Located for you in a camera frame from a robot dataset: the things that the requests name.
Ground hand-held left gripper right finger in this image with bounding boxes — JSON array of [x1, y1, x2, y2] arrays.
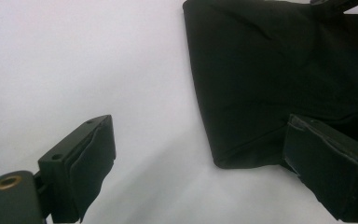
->
[[281, 113, 358, 224]]

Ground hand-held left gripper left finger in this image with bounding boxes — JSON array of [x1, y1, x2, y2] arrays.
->
[[37, 114, 117, 224]]

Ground white table cover sheet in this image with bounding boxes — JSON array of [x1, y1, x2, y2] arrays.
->
[[0, 0, 358, 224]]

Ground black pants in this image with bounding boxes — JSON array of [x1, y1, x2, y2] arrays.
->
[[182, 0, 358, 170]]

